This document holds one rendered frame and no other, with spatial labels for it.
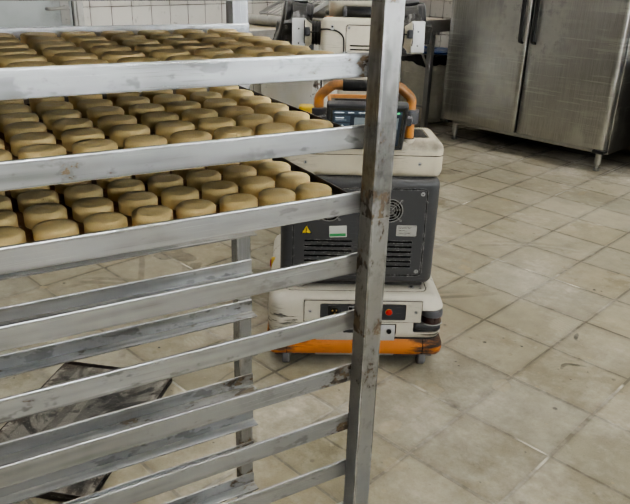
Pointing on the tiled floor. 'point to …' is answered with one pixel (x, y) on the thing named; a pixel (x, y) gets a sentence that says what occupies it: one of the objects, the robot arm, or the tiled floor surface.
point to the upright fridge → (551, 71)
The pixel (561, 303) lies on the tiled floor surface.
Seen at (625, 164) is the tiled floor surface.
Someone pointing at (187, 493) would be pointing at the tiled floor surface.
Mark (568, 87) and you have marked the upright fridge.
